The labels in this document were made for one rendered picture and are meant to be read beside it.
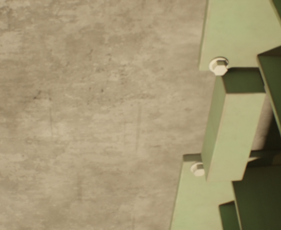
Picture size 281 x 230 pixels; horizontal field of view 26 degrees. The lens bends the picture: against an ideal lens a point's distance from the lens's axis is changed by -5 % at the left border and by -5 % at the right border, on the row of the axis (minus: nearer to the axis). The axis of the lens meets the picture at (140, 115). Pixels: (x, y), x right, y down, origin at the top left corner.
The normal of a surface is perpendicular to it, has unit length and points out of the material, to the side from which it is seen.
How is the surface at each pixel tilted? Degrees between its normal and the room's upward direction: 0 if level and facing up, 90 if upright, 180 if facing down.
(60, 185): 0
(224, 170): 0
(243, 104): 0
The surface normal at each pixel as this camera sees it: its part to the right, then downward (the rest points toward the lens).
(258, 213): 0.06, -0.69
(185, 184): 0.10, 0.73
